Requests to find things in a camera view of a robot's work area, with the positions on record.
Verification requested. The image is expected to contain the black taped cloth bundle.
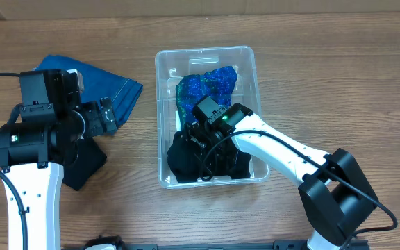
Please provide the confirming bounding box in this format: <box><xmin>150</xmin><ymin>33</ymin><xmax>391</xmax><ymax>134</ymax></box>
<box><xmin>167</xmin><ymin>130</ymin><xmax>251</xmax><ymax>183</ymax></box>

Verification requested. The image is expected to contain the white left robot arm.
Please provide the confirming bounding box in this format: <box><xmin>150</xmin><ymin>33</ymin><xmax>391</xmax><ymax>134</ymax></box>
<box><xmin>0</xmin><ymin>69</ymin><xmax>107</xmax><ymax>249</ymax></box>

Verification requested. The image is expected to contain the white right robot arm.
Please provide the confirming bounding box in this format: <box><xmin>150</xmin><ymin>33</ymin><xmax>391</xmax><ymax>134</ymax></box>
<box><xmin>160</xmin><ymin>96</ymin><xmax>378</xmax><ymax>249</ymax></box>

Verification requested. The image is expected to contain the black folded cloth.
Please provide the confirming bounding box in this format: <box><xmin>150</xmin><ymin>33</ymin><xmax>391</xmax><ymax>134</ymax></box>
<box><xmin>62</xmin><ymin>138</ymin><xmax>107</xmax><ymax>190</ymax></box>

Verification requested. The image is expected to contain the white paper label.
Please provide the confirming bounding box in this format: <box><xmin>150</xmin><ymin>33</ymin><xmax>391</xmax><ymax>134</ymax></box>
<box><xmin>175</xmin><ymin>110</ymin><xmax>182</xmax><ymax>132</ymax></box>

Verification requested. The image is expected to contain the blue sequin cloth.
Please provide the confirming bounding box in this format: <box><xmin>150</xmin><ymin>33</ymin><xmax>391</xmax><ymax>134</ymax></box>
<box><xmin>176</xmin><ymin>66</ymin><xmax>238</xmax><ymax>126</ymax></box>

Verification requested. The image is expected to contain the clear plastic storage bin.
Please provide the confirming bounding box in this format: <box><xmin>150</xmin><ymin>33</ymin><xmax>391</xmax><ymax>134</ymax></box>
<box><xmin>155</xmin><ymin>45</ymin><xmax>270</xmax><ymax>189</ymax></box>

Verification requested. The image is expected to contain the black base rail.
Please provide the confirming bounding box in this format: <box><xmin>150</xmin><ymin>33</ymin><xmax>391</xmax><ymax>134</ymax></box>
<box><xmin>60</xmin><ymin>235</ymin><xmax>371</xmax><ymax>250</ymax></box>

